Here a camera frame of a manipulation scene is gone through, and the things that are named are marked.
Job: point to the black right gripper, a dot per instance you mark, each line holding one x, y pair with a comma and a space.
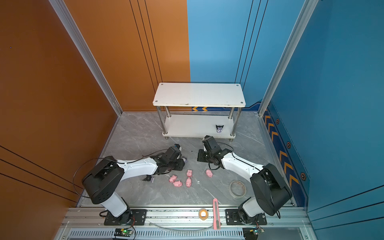
200, 156

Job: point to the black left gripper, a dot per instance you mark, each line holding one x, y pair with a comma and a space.
182, 163

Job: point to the black purple figurine toy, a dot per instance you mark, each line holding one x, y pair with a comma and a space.
219, 128

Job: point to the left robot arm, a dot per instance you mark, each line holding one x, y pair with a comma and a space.
101, 182

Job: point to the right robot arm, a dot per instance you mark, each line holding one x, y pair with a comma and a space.
271, 191

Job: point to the white two-tier shelf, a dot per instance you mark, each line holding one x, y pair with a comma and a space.
194, 96

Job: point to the clear tape roll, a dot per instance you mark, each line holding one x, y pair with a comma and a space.
237, 189

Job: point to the small beige tape roll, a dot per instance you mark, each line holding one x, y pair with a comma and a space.
203, 214

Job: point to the pink utility knife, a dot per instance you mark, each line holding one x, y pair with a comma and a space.
216, 211

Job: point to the right circuit board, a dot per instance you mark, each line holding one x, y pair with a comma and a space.
252, 233

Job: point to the green circuit board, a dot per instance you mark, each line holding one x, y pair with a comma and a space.
123, 233

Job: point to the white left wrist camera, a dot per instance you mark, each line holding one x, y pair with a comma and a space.
178, 146

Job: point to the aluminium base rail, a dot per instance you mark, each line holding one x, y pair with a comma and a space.
183, 223

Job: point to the aluminium corner post right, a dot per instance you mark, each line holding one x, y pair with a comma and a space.
294, 38

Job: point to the aluminium corner post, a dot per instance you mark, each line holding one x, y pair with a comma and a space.
294, 38
75, 34

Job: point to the aluminium corner post left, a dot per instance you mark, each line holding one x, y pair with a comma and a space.
75, 34

